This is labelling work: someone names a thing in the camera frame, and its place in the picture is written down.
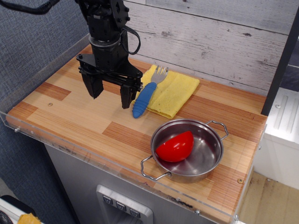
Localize clear acrylic table guard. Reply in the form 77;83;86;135
0;34;267;224

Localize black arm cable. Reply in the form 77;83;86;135
0;0;142;56

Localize red plastic bowl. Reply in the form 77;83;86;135
156;131;194;162

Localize grey cabinet with button panel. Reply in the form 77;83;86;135
46;146;211;224

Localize black vertical post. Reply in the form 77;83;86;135
261;9;299;116

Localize yellow folded cloth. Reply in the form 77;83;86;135
133;65;200;119

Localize yellow object at bottom left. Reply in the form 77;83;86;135
17;213;42;224

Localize blue handled metal fork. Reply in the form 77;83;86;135
132;66;169;119

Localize white appliance at right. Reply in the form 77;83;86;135
253;88;299;189

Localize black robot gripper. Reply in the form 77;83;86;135
76;41;142;109

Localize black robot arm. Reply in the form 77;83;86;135
76;0;142;109

